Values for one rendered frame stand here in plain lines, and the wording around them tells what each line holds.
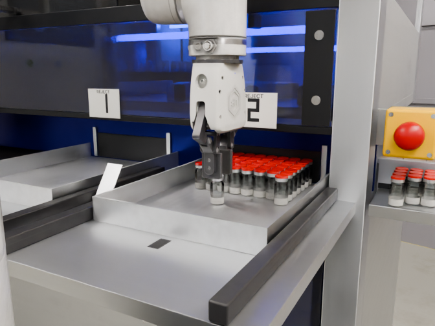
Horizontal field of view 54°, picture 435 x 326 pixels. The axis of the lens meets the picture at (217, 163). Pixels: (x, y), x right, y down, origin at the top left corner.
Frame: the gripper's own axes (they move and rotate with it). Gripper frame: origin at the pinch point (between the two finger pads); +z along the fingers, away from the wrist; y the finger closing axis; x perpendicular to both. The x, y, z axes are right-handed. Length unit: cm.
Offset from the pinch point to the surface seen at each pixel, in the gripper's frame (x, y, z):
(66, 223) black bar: 12.2, -19.3, 5.7
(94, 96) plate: 35.3, 11.2, -8.8
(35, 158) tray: 45.5, 3.3, 4.3
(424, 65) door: -17, 229, -18
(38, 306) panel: 60, 11, 47
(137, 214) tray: 4.0, -14.7, 4.5
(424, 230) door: -27, 227, 84
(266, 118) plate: -3.5, 11.2, -6.0
